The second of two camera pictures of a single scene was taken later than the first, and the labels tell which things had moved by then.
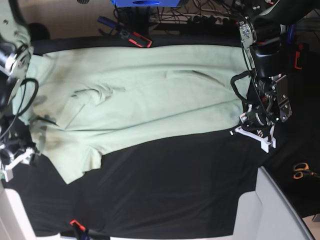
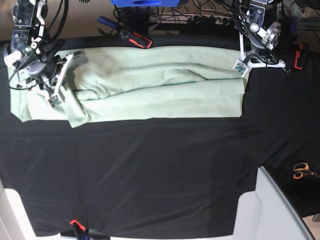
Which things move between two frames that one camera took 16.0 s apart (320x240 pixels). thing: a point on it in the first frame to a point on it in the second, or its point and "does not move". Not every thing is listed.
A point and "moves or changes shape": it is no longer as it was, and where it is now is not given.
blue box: [146, 3] does not move
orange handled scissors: [301, 168] does not move
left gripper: [11, 147] to [46, 67]
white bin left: [15, 223] does not move
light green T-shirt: [77, 102] moves or changes shape
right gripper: [257, 120] to [265, 55]
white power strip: [189, 18] does not move
